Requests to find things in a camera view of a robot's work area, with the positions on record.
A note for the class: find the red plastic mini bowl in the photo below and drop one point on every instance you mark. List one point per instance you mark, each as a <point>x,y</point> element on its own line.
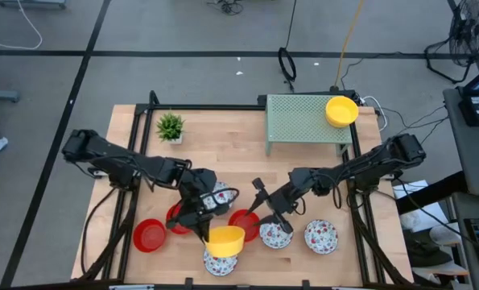
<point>149,235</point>
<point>243,223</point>
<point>174,209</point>

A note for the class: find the pale green perforated metal shelf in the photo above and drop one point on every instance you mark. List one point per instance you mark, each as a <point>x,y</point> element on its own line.
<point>295,121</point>

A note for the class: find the black floor fan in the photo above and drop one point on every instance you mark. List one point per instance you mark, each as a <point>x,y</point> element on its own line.
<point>470,32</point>

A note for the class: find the person's black shoe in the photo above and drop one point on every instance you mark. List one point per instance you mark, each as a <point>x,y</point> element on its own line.
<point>428,251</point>

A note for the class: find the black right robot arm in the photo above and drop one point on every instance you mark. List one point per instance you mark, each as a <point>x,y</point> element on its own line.
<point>384,159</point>

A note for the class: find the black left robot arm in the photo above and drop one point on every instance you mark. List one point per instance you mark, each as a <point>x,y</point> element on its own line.
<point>114,155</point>

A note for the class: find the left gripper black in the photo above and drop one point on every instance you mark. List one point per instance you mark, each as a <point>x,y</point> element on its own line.
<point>196,189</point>

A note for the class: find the green plant in white pot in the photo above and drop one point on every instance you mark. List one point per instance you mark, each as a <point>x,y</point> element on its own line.
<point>170,127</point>

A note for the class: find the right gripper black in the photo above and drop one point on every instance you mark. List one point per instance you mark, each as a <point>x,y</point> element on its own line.
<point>293,191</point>

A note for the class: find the white paper sheet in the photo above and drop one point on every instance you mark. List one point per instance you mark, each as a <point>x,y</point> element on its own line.
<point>412,191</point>

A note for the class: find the black aluminium table frame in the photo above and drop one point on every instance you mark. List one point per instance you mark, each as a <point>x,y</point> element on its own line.
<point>203,107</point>

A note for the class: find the orange soled shoe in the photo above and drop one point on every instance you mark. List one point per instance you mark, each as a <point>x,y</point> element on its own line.
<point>444,269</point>

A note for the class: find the black beam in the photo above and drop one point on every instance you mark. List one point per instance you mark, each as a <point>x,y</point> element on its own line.
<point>432,193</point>

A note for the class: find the black frame clamp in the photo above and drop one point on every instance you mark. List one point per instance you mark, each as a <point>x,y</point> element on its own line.
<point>188,283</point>
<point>306,284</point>

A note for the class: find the floral bowl with red outside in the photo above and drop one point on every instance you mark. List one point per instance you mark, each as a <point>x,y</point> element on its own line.
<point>275,237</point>
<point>223,197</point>
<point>219,266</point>
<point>320,236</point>

